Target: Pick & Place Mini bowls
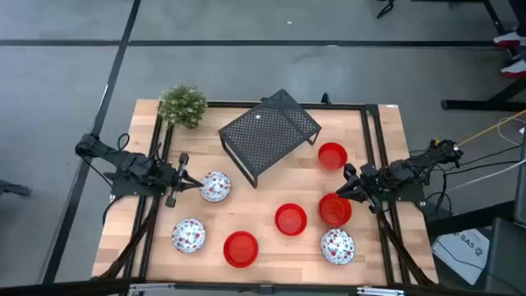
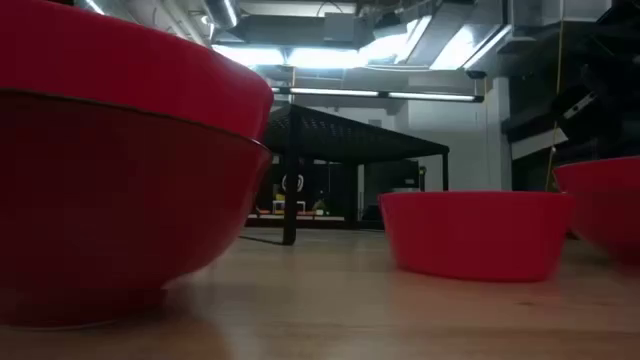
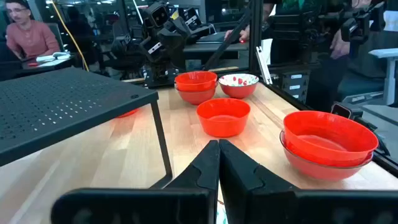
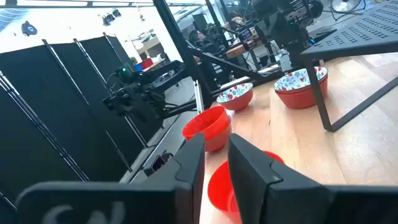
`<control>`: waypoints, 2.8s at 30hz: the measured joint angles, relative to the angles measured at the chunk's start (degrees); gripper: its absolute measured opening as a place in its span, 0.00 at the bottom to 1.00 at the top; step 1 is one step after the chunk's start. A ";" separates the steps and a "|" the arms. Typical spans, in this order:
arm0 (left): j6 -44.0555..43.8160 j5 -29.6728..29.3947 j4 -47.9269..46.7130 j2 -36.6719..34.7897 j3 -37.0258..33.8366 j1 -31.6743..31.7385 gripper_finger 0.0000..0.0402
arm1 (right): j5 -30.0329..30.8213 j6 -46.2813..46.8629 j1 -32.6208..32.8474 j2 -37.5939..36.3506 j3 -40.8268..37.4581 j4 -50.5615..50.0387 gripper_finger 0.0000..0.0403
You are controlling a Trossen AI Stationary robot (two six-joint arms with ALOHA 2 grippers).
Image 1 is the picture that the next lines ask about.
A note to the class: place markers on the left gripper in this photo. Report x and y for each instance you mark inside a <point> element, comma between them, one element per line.
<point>172,177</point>

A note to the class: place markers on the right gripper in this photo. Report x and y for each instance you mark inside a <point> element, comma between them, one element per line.
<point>372,183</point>

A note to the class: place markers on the floral print mini bowl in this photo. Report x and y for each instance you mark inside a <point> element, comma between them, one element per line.
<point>215,186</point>
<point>188,235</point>
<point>338,246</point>

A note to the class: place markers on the red plastic mini bowl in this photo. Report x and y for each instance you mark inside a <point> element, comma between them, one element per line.
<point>332,155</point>
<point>241,249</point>
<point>291,219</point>
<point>335,211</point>

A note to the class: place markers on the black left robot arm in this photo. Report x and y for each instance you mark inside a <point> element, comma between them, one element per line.
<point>123,160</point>

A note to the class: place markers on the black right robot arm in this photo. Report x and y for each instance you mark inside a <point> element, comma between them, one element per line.
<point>411,168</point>

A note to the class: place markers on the green potted plant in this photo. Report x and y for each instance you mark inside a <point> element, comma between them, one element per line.
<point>183,106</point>

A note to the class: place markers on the black perforated metal shelf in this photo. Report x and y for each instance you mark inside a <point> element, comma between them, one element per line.
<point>267,135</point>

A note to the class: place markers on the black clamp knob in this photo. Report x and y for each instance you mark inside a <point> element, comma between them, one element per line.
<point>326,99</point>

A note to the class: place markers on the black desk beam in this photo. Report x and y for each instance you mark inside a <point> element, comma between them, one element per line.
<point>472,218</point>

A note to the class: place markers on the white printed sheet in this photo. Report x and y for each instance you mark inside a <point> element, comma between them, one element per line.
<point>460,255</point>

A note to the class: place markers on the black desk base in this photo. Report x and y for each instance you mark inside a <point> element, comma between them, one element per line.
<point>472,105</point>

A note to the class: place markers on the dark grey cabinet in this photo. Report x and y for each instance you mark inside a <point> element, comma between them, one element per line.
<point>507,263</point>

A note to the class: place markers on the black stand foot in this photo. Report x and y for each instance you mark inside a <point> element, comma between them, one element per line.
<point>14,189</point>

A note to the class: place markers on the black hooked stand part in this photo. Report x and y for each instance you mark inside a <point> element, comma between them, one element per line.
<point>385,8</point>

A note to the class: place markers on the person's foot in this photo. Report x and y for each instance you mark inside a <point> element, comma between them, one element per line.
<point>509,39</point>
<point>513,68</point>

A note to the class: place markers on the black desk leg bar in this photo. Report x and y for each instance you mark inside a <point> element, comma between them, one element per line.
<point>495,18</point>

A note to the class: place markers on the person's leg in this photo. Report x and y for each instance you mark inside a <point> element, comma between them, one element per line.
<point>518,6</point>

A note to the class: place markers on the black aluminium table frame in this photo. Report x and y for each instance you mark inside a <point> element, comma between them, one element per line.
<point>230,104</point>

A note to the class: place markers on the silver metal bracket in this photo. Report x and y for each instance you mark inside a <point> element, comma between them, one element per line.
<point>380,292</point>
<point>152,287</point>

